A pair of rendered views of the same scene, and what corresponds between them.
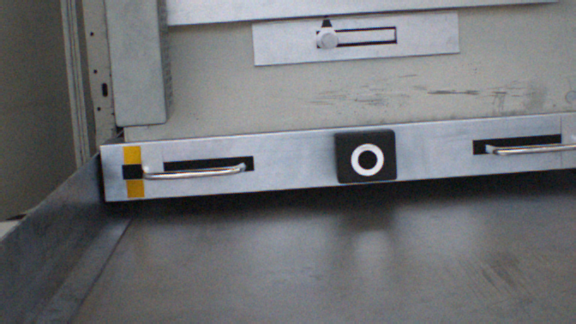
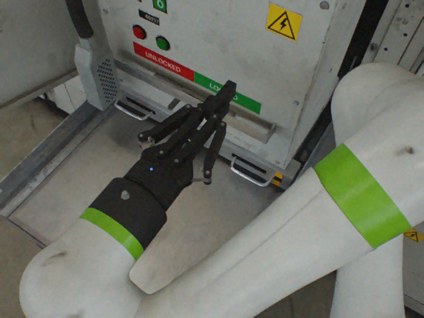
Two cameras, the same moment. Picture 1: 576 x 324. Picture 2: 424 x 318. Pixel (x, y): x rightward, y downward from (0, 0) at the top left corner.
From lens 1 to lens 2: 0.91 m
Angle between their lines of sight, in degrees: 53
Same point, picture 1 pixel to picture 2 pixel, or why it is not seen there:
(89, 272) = (65, 154)
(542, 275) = (158, 254)
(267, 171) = (159, 118)
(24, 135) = not seen: hidden behind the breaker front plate
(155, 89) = (98, 102)
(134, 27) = (87, 82)
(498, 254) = (168, 227)
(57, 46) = not seen: outside the picture
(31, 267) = (30, 166)
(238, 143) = (150, 105)
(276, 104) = (165, 100)
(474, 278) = not seen: hidden behind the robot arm
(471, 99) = (236, 140)
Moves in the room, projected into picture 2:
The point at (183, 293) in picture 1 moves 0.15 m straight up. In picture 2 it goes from (74, 188) to (55, 154)
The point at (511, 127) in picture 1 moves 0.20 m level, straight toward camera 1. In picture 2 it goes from (247, 158) to (181, 209)
